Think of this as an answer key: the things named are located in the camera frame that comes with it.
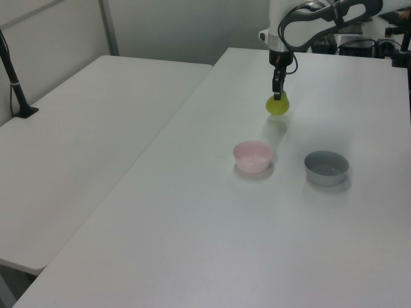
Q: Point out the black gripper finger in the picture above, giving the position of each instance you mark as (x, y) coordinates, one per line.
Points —
(283, 94)
(276, 84)

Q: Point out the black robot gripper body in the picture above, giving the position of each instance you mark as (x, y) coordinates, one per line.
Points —
(278, 59)

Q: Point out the yellow-green pear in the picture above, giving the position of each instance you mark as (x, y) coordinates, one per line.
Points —
(278, 106)

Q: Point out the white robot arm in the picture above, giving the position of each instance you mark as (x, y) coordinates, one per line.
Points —
(275, 19)

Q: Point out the pink plastic bowl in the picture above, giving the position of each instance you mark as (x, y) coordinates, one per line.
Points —
(252, 157)

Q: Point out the grey plastic bowl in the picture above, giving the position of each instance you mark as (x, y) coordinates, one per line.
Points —
(326, 167)

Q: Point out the black electronics box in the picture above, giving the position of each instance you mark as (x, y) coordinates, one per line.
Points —
(324, 44)

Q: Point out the white side table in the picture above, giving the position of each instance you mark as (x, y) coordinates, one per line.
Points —
(70, 134)

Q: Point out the black pole stand with base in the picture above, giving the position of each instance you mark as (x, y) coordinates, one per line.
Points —
(17, 93)

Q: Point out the grey partition frame post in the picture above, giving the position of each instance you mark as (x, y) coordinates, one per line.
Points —
(109, 27)

